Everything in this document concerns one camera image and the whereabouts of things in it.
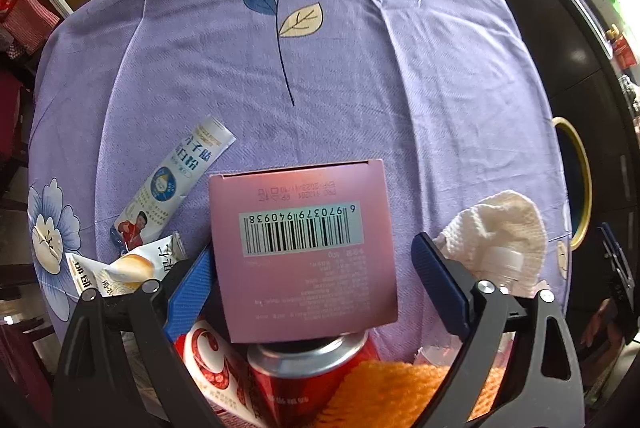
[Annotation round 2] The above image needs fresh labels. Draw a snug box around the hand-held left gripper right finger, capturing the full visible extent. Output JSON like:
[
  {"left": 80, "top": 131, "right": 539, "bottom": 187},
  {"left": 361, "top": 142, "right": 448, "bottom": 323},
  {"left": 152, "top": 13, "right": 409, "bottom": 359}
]
[{"left": 411, "top": 232, "right": 586, "bottom": 428}]

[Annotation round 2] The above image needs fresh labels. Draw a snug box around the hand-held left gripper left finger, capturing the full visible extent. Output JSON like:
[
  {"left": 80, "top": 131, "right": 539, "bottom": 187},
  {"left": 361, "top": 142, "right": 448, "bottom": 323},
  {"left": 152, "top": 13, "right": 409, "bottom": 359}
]
[{"left": 52, "top": 245, "right": 226, "bottom": 428}]

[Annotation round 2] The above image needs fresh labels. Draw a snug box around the clear plastic bottle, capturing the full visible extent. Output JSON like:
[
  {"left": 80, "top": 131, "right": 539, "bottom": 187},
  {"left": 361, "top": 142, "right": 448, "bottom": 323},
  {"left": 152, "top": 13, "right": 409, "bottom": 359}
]
[{"left": 415, "top": 244, "right": 526, "bottom": 366}]

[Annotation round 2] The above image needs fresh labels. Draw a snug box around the white paper towel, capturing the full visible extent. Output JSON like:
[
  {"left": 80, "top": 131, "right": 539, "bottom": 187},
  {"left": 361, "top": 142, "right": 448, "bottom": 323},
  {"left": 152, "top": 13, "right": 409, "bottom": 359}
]
[{"left": 432, "top": 189, "right": 548, "bottom": 299}]

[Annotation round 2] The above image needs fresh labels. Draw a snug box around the cardboard box with barcode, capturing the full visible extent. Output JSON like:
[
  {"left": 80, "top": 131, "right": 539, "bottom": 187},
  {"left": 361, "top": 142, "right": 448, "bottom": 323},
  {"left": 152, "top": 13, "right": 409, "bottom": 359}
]
[{"left": 207, "top": 158, "right": 400, "bottom": 344}]

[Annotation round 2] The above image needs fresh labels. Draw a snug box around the yellow-rimmed trash bin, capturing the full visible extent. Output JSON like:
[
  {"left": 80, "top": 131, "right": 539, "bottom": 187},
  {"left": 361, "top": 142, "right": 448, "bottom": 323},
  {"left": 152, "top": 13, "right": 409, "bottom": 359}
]
[{"left": 550, "top": 115, "right": 593, "bottom": 251}]

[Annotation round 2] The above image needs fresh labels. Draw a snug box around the red soda can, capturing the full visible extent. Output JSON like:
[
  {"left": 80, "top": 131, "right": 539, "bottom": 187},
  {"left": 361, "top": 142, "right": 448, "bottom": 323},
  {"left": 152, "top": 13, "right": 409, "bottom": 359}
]
[{"left": 245, "top": 330, "right": 373, "bottom": 428}]

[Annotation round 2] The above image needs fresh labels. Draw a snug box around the person's right hand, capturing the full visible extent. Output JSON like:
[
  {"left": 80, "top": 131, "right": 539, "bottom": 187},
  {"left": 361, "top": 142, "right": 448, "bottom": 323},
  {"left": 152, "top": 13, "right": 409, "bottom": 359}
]
[{"left": 580, "top": 297, "right": 626, "bottom": 349}]

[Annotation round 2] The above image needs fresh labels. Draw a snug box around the crumpled snack wrapper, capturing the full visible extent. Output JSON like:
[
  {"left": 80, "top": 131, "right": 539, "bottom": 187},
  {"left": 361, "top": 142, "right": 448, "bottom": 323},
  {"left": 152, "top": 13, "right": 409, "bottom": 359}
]
[{"left": 65, "top": 231, "right": 188, "bottom": 301}]

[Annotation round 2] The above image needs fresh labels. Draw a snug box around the red and white packet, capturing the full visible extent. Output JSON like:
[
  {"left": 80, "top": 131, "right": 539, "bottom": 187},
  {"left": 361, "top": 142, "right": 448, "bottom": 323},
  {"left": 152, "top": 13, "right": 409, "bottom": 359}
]
[{"left": 174, "top": 318, "right": 273, "bottom": 428}]

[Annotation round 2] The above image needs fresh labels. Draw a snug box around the long white sachet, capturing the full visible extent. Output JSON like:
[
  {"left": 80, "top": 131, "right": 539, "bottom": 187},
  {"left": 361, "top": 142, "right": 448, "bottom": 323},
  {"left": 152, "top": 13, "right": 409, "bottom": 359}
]
[{"left": 111, "top": 115, "right": 237, "bottom": 254}]

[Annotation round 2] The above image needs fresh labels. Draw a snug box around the orange cloth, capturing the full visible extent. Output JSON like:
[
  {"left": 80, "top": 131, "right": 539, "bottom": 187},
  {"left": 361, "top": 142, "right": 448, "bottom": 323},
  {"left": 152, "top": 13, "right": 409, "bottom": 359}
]
[{"left": 320, "top": 358, "right": 506, "bottom": 428}]

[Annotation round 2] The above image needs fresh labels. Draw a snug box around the purple floral tablecloth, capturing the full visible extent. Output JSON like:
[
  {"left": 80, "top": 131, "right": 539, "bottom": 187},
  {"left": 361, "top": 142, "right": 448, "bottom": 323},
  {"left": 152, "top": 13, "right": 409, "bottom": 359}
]
[{"left": 27, "top": 0, "right": 571, "bottom": 359}]

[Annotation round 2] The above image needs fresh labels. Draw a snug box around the red checked cloth bag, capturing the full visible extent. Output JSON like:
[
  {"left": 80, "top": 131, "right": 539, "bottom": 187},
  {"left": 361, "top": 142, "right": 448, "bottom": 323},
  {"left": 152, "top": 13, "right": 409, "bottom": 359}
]
[{"left": 0, "top": 0, "right": 61, "bottom": 54}]

